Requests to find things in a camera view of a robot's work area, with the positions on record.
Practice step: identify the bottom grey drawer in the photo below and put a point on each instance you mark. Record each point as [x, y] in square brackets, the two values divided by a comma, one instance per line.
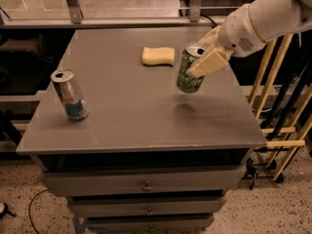
[150, 223]

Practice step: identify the yellow sponge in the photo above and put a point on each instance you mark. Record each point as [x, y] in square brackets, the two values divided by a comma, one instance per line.
[158, 56]

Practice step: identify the middle grey drawer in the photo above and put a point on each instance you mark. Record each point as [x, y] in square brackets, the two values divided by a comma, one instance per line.
[147, 206]

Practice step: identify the grey drawer cabinet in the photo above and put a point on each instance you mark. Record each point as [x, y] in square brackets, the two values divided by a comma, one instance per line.
[138, 118]

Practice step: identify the metal railing frame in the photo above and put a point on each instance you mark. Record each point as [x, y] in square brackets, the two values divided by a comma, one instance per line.
[20, 14]

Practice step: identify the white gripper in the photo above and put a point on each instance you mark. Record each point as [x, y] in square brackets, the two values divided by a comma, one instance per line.
[238, 33]

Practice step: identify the blue silver energy drink can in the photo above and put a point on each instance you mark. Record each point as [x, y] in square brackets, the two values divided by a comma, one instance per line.
[69, 94]

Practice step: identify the wooden rack frame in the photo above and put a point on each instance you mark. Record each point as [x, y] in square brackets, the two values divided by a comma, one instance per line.
[281, 91]

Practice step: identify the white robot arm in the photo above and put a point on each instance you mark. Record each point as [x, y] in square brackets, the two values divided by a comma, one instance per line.
[274, 18]

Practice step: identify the grey drawer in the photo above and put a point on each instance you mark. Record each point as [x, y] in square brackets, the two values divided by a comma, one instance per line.
[122, 182]
[147, 206]
[150, 223]

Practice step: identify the green soda can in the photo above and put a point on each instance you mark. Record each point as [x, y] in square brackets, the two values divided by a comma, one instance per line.
[190, 54]

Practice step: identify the top grey drawer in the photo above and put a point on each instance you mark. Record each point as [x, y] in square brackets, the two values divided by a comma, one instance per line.
[122, 182]

